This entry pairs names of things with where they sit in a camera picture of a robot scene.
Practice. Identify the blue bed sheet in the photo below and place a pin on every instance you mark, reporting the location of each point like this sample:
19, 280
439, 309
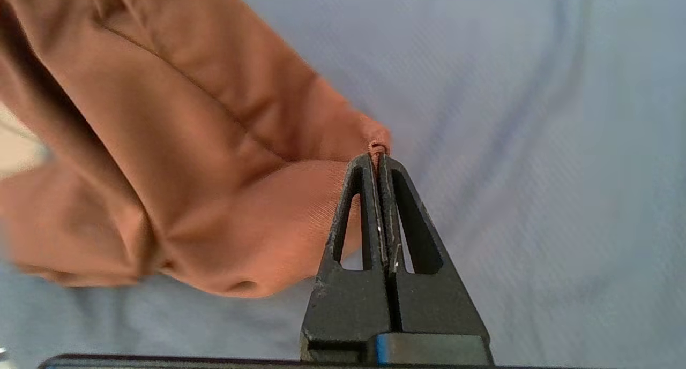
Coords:
536, 144

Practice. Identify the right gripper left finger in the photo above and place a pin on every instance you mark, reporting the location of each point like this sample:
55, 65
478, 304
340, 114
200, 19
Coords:
348, 305

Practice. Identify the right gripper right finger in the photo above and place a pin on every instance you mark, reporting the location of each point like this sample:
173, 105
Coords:
439, 305

